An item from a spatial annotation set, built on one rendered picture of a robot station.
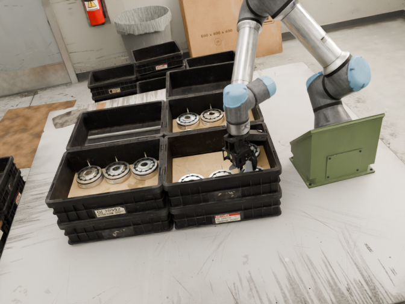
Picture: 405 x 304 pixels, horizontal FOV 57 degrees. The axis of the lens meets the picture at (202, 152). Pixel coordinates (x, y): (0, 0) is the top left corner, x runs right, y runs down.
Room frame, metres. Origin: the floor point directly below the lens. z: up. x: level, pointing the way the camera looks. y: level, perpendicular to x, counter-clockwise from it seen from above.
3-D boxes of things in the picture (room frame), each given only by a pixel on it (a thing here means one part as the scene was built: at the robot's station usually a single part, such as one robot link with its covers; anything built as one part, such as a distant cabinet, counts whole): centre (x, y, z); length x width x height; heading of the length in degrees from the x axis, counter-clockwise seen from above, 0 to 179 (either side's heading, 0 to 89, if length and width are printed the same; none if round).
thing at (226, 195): (1.07, -0.05, 0.87); 0.40 x 0.30 x 0.11; 88
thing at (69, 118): (1.92, 0.72, 0.71); 0.22 x 0.19 x 0.01; 94
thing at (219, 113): (1.44, -0.07, 0.86); 0.10 x 0.10 x 0.01
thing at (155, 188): (1.08, 0.34, 0.92); 0.40 x 0.30 x 0.02; 88
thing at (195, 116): (1.44, 0.04, 0.86); 0.10 x 0.10 x 0.01
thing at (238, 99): (1.00, -0.13, 1.15); 0.09 x 0.08 x 0.11; 125
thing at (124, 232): (1.08, 0.34, 0.76); 0.40 x 0.30 x 0.12; 88
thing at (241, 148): (1.00, -0.12, 0.99); 0.09 x 0.08 x 0.12; 126
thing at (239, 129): (1.00, -0.13, 1.07); 0.08 x 0.08 x 0.05
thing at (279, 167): (1.07, -0.05, 0.92); 0.40 x 0.30 x 0.02; 88
